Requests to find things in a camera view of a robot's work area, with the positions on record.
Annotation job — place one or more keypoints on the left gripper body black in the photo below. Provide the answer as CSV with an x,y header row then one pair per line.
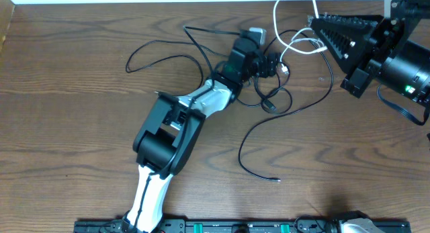
x,y
263,63

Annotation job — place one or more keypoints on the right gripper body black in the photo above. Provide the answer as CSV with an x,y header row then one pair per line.
x,y
389,37

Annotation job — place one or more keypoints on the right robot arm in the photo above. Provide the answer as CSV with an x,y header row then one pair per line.
x,y
423,100

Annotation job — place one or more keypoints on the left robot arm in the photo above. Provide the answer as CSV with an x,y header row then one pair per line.
x,y
170,132

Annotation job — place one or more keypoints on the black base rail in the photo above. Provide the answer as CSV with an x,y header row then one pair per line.
x,y
242,226

